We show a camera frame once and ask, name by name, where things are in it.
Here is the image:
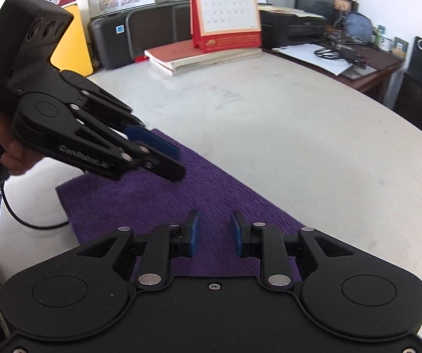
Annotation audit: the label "dark wooden desk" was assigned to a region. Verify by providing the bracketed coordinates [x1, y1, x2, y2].
[262, 26, 404, 104]

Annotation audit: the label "black cable with adapter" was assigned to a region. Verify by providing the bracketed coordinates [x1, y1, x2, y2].
[314, 44, 368, 69]

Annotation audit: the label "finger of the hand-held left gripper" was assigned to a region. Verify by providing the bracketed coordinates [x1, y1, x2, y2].
[73, 79, 181, 162]
[54, 105, 186, 182]

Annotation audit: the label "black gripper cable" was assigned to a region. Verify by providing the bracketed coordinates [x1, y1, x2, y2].
[0, 176, 70, 230]

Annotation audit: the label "black boxy printer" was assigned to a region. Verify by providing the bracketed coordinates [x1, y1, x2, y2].
[260, 7, 327, 48]

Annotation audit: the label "cream document stack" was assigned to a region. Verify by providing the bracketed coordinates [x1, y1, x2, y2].
[258, 4, 325, 17]

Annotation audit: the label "white paper sheets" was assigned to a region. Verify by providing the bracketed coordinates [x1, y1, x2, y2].
[271, 43, 355, 76]

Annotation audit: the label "black rounded printer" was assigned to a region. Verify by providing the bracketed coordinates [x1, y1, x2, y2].
[88, 0, 193, 70]

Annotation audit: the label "purple towel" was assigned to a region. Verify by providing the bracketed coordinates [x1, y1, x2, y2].
[56, 129, 305, 284]

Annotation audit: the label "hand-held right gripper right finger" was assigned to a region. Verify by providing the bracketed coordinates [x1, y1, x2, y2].
[231, 210, 355, 289]

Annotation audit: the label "person's left hand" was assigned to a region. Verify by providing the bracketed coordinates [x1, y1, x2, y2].
[0, 97, 46, 175]

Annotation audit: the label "blue bag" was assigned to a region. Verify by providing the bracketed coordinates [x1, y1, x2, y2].
[343, 12, 374, 43]

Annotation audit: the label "red cover book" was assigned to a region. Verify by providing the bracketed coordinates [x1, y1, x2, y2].
[145, 40, 206, 61]

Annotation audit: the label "yellow folder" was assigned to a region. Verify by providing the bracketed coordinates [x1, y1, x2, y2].
[51, 4, 94, 78]

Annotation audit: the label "small framed picture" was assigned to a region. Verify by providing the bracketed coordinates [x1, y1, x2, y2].
[391, 37, 408, 59]

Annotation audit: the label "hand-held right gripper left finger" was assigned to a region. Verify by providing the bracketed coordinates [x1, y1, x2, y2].
[76, 209, 200, 289]

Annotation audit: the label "red and white desk calendar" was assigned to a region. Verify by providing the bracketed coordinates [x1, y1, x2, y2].
[190, 0, 263, 54]

